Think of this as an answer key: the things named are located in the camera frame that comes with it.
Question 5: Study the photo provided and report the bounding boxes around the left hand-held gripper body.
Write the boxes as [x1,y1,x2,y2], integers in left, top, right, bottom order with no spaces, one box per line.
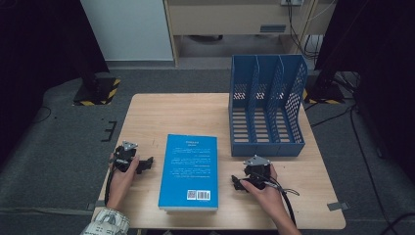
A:
[112,140,140,173]

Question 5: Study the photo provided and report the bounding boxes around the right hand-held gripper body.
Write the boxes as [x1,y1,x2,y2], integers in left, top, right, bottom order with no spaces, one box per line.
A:
[243,155,272,190]

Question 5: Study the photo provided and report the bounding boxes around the blue plastic file rack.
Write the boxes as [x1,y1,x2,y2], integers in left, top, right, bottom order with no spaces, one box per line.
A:
[228,53,308,158]

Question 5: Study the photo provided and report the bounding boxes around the blue book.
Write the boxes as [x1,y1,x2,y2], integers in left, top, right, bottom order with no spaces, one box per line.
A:
[158,133,219,212]

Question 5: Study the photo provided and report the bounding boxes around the person's left hand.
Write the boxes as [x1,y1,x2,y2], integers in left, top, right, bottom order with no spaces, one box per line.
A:
[106,153,141,212]

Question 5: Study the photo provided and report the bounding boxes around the person's right hand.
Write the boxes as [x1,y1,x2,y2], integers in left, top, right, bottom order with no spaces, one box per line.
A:
[239,164,291,226]

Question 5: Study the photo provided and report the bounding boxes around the black tape marks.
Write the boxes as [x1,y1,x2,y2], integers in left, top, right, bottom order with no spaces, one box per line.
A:
[101,120,117,143]

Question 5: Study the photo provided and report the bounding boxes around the grey tape strip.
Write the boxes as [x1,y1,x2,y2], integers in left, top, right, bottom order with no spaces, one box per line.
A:
[327,202,350,212]
[86,200,106,212]

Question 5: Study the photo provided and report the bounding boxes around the white panel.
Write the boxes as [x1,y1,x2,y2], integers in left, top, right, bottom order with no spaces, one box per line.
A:
[79,0,174,62]

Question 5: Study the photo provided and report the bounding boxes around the black curtain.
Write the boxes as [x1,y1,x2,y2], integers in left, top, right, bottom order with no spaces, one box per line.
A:
[314,0,415,184]
[0,0,111,165]

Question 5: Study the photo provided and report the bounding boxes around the grey label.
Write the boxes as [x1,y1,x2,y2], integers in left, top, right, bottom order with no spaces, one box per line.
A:
[259,23,287,33]

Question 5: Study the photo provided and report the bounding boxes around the beige wooden desk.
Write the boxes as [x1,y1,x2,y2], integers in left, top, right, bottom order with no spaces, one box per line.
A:
[162,0,337,68]

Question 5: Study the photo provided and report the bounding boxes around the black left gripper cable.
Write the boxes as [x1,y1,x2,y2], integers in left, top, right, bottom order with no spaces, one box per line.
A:
[103,164,116,207]

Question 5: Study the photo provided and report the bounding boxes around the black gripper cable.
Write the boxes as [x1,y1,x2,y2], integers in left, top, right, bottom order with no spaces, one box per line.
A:
[260,172,301,228]
[103,164,116,207]

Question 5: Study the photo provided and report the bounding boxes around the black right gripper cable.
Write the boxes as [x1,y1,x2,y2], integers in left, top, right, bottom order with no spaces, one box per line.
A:
[260,172,301,228]

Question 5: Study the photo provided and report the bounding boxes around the black floor cable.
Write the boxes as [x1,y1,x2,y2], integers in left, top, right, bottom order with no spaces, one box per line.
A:
[309,106,355,128]
[349,106,391,228]
[31,106,53,124]
[380,213,415,235]

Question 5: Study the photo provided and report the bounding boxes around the bundle of hanging cables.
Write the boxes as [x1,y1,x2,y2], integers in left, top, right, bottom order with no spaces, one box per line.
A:
[286,0,337,62]

